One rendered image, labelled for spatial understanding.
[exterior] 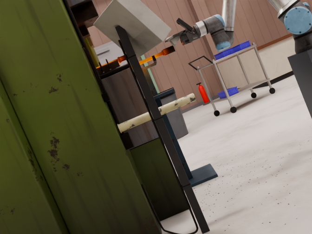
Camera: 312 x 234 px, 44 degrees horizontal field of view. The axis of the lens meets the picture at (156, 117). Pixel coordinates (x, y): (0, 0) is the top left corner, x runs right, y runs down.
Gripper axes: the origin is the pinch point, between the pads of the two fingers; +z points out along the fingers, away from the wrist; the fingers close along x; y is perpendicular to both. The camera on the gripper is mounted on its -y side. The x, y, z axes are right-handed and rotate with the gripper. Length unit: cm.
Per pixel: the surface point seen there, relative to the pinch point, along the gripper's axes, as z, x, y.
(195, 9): -164, 667, -112
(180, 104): 11, -39, 39
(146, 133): 34, -16, 48
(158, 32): 10, -71, 4
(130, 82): 31.2, -16.0, 16.4
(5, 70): 86, -45, -12
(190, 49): -120, 679, -32
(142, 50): 19, -53, 6
